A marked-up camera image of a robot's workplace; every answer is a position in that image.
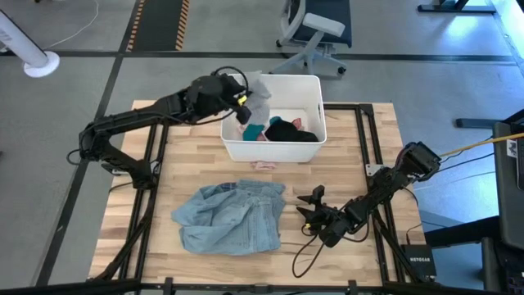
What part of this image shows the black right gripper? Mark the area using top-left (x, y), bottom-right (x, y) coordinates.
top-left (295, 184), bottom-right (354, 249)

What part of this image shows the pale pink sock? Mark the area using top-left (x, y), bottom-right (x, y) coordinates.
top-left (250, 160), bottom-right (278, 172)

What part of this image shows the black garment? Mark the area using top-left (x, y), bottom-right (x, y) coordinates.
top-left (264, 120), bottom-right (320, 143)

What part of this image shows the light blue denim garment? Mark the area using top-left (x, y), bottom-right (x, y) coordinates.
top-left (170, 179), bottom-right (287, 257)

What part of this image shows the white woven plastic basket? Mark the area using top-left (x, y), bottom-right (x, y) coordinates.
top-left (219, 73), bottom-right (328, 164)

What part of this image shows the striped black floor mat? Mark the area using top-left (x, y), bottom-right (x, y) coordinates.
top-left (124, 0), bottom-right (192, 52)

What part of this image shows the white office chair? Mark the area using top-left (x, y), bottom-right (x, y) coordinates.
top-left (268, 0), bottom-right (354, 79)

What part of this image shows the black desk foot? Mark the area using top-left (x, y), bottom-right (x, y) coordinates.
top-left (455, 117), bottom-right (499, 130)
top-left (417, 0), bottom-right (498, 14)

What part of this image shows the black desk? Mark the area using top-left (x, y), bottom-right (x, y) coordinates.
top-left (423, 109), bottom-right (524, 295)

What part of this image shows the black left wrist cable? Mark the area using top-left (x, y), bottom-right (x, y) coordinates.
top-left (210, 65), bottom-right (251, 99)

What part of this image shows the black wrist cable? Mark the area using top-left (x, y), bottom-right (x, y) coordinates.
top-left (210, 65), bottom-right (251, 99)
top-left (291, 223), bottom-right (372, 279)

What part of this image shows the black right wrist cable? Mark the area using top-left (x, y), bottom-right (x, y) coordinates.
top-left (291, 223), bottom-right (372, 279)

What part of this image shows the black aluminium table frame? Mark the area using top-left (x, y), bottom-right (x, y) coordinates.
top-left (88, 100), bottom-right (429, 295)

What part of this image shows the black Netgear network switch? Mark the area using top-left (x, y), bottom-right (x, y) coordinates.
top-left (400, 243), bottom-right (438, 278)

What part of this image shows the white floor cable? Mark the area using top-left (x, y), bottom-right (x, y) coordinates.
top-left (42, 0), bottom-right (102, 51)

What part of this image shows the yellow cable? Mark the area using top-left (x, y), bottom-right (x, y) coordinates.
top-left (440, 131), bottom-right (524, 159)

